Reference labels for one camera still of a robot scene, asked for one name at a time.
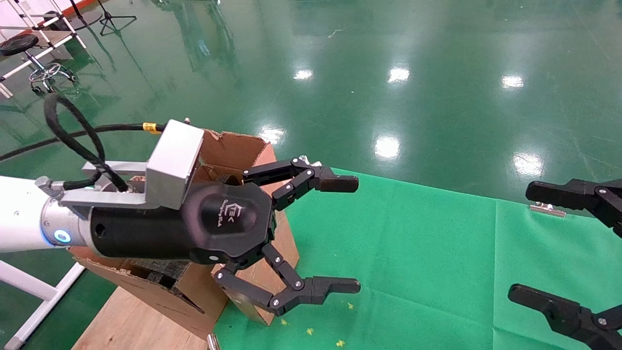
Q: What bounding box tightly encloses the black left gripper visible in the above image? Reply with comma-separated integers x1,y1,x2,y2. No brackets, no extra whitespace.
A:
90,157,361,316

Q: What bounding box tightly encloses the black tripod stand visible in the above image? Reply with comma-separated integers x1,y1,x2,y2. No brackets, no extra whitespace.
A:
97,0,138,37

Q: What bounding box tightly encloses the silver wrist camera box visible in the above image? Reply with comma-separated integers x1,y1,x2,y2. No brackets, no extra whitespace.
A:
145,119,205,210

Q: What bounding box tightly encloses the white table frame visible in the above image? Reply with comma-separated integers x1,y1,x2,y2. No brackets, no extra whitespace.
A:
0,260,86,350

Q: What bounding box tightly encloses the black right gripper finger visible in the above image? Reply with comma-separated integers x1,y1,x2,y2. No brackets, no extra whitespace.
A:
508,284,622,350
525,179,622,239

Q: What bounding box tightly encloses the black round-base stand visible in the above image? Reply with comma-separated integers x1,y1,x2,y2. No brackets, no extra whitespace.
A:
68,0,104,30

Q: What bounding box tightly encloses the black camera cable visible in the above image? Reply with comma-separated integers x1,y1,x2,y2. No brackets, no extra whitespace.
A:
0,92,168,193

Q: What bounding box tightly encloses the silver camera mount bracket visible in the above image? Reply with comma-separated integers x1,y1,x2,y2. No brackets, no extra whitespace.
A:
35,160,152,215

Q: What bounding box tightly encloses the black foam block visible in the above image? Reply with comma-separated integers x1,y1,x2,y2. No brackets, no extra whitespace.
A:
129,260,191,288

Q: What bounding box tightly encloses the black round stool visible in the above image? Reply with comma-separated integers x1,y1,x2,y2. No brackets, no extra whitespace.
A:
0,34,77,94

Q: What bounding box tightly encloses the large open cardboard carton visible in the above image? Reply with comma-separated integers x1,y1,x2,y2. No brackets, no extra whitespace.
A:
68,129,273,341

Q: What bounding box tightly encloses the green table cloth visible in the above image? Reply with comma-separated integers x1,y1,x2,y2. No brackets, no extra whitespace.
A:
214,168,622,350

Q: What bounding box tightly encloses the black bag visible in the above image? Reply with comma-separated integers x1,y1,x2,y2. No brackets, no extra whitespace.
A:
44,11,73,31

